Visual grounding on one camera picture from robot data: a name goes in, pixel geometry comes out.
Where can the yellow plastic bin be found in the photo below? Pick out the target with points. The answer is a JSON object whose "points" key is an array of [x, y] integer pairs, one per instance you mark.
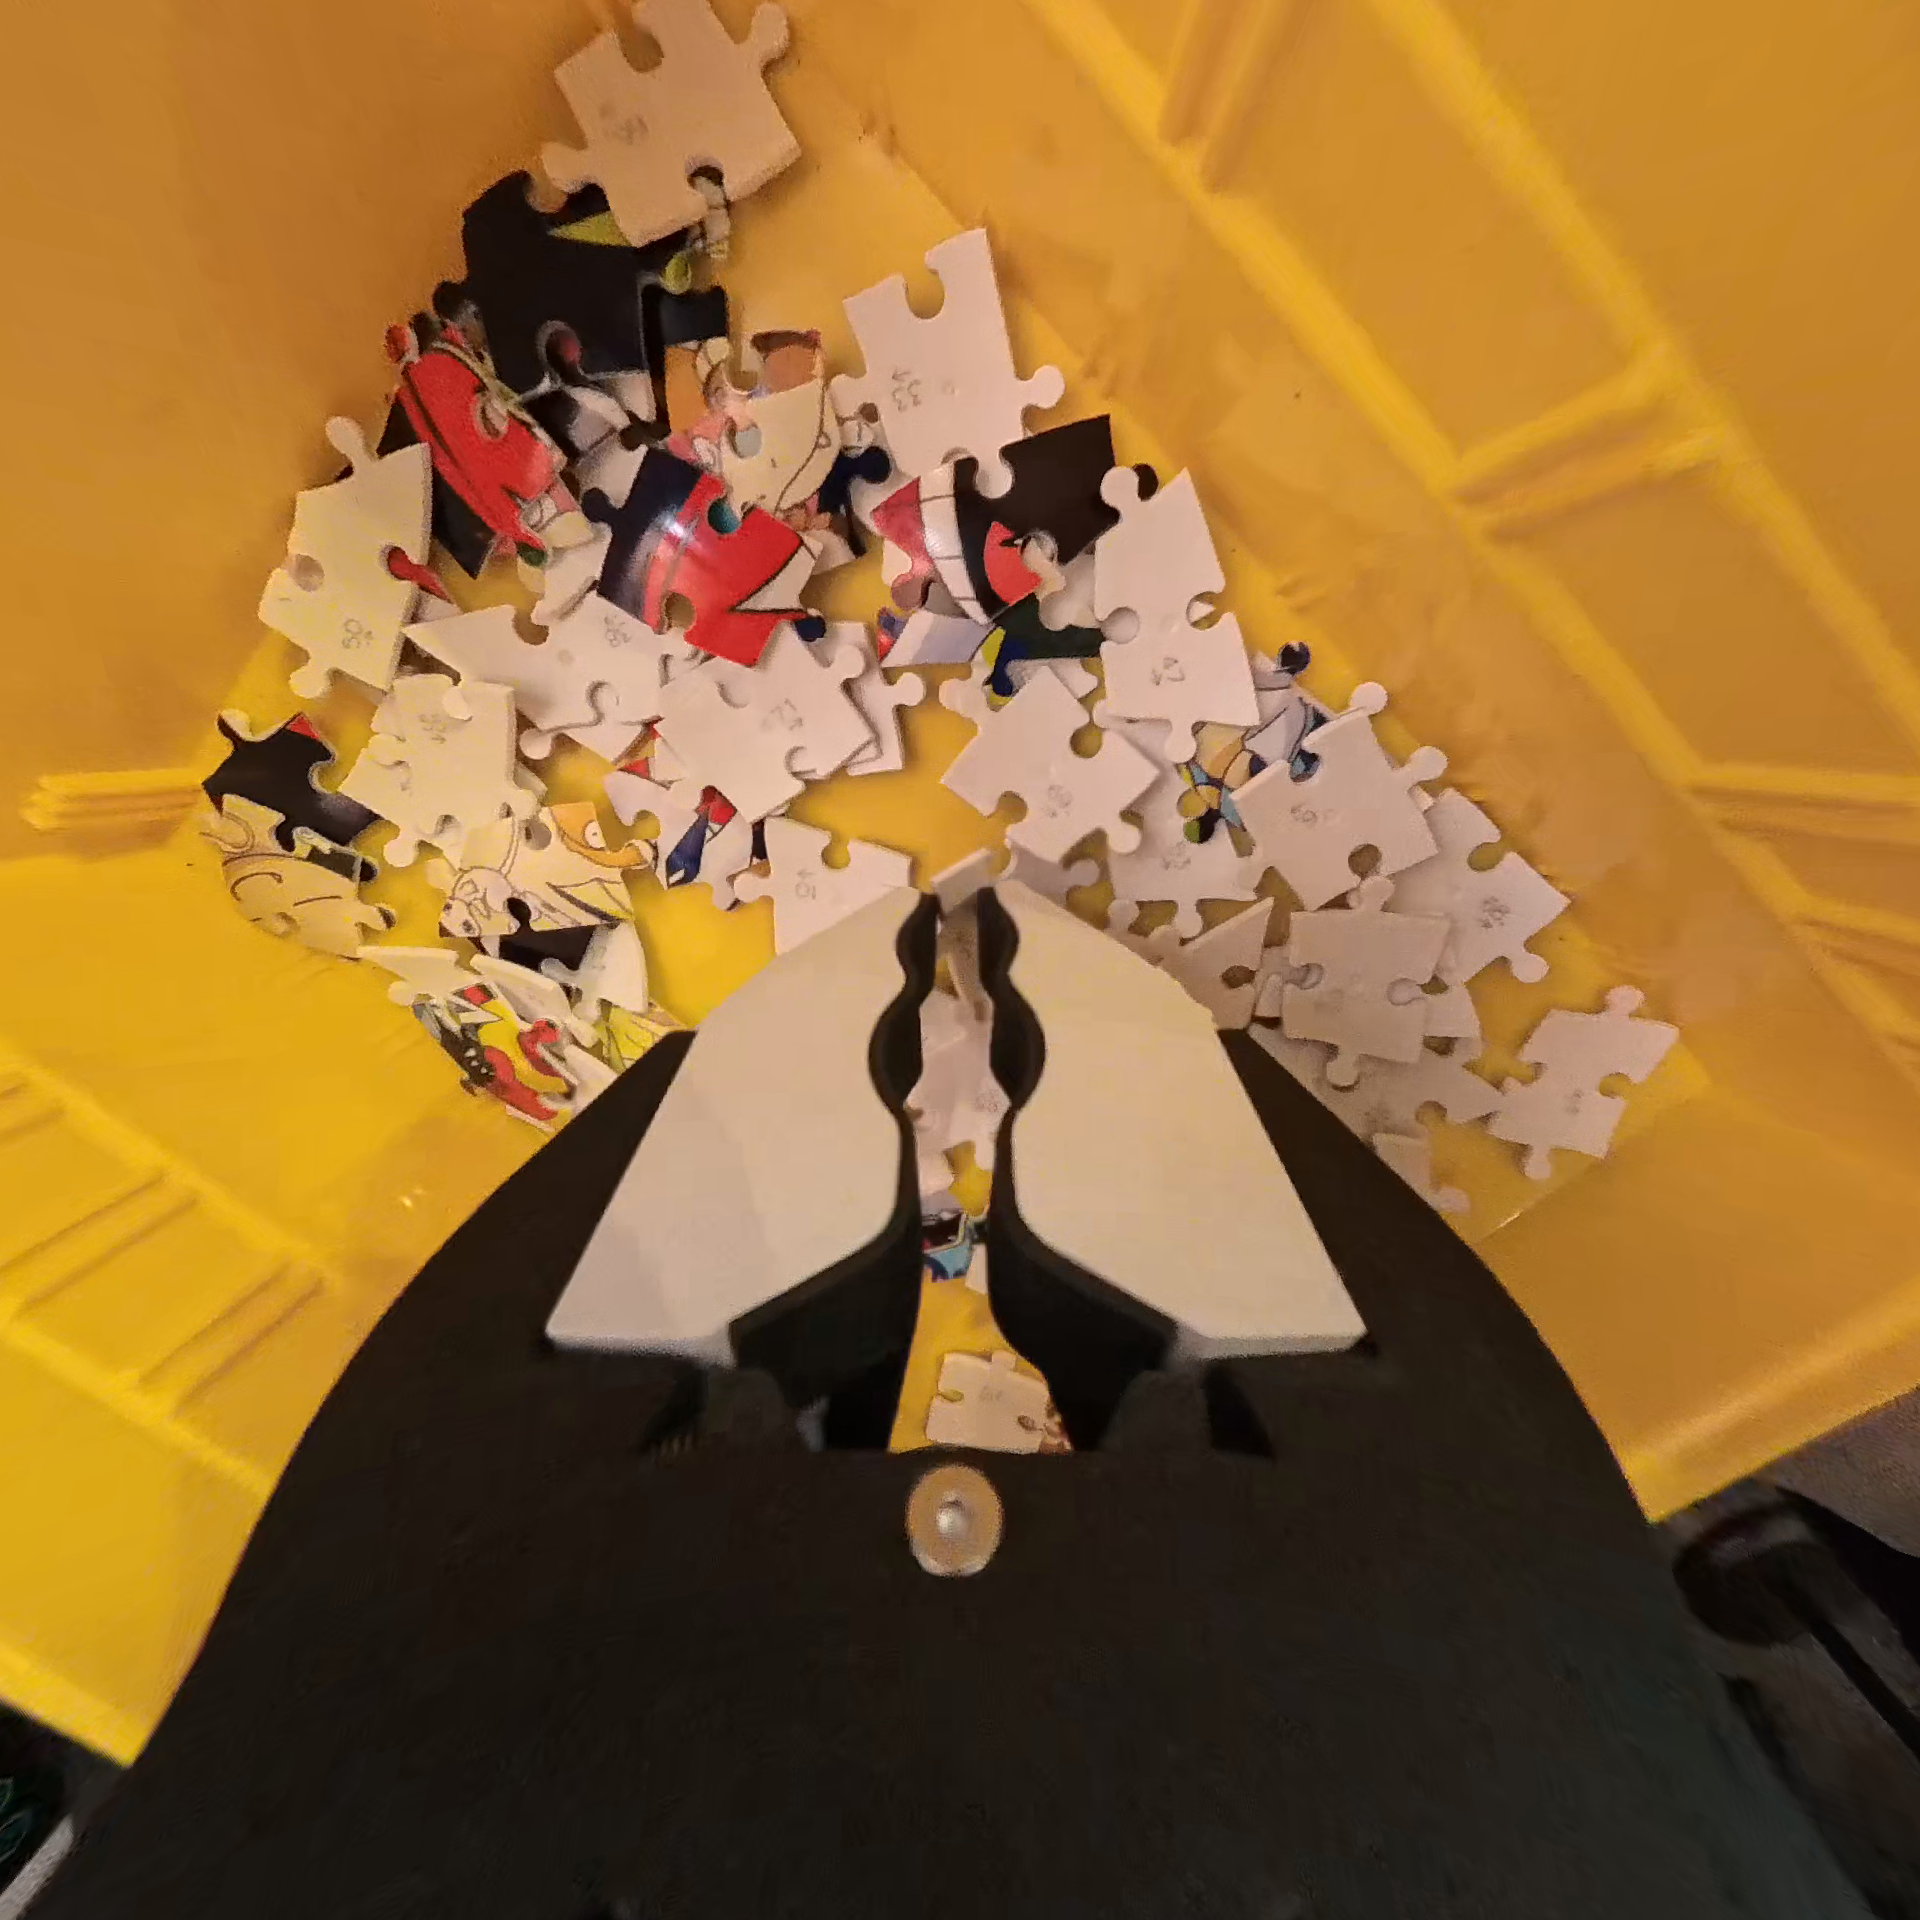
{"points": [[1426, 179]]}

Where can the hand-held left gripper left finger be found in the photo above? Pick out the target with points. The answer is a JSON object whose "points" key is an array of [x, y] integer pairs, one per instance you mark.
{"points": [[719, 1171]]}

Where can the pile of puzzle pieces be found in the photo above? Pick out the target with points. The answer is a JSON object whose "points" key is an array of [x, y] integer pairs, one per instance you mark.
{"points": [[1052, 780]]}

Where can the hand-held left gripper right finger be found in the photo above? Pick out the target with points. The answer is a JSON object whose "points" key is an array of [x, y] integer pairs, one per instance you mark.
{"points": [[1184, 1171]]}

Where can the single white puzzle piece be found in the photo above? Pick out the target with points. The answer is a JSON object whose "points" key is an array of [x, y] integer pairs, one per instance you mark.
{"points": [[965, 871]]}

